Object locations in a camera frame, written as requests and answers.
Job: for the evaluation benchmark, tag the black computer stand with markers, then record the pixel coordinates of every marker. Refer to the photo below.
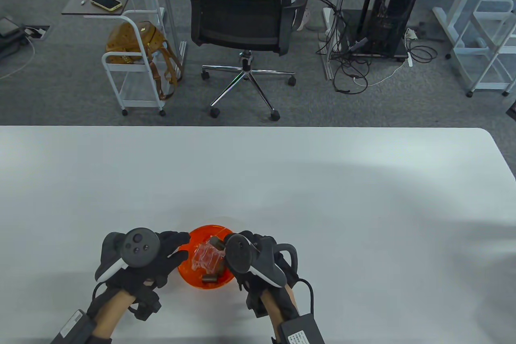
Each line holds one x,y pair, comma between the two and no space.
350,25

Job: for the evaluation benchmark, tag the black device on floor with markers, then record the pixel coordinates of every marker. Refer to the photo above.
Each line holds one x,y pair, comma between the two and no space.
8,27

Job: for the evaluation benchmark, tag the black mesh office chair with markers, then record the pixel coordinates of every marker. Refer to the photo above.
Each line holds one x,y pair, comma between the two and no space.
242,17

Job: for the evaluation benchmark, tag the brown perfume bottle cap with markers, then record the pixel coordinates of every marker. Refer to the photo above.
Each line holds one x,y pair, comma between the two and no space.
216,243
209,278

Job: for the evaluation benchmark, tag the person's left hand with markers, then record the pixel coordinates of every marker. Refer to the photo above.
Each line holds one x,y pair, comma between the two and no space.
169,259

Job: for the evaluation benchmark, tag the white metal rack cart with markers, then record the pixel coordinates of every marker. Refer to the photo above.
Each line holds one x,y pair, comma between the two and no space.
489,86

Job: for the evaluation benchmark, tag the smartphone in yellow case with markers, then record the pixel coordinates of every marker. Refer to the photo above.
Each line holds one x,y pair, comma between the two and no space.
105,1

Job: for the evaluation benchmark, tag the orange glossy bowl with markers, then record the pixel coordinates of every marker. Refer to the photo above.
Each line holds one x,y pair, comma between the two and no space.
201,233

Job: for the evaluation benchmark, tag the floor socket box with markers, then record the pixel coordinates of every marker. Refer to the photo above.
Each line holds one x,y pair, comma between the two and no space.
36,32

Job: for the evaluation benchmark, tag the black wrist sensor box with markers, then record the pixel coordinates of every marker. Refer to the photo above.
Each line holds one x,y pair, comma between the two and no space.
72,326
302,334

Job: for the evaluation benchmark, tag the brown leather backpack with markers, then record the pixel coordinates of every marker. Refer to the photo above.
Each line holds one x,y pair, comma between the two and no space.
129,37

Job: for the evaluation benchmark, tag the white power strip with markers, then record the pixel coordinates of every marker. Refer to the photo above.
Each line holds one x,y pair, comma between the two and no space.
409,33

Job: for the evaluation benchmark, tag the person's right forearm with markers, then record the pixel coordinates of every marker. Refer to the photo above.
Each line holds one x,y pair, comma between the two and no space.
274,315

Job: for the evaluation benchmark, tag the dark grey tracking controller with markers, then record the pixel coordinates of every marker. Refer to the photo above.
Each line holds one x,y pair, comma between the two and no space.
240,253
139,248

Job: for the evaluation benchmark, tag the white wheeled side table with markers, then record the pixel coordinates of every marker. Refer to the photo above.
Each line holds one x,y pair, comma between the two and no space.
76,2

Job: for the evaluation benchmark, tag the person's right hand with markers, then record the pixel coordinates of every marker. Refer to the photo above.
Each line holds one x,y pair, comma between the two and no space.
266,247

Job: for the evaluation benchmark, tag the person's left forearm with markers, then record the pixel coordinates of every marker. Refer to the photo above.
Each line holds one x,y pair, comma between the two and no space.
115,311

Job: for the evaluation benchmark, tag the black computer tower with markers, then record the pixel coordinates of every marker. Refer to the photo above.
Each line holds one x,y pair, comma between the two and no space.
397,5

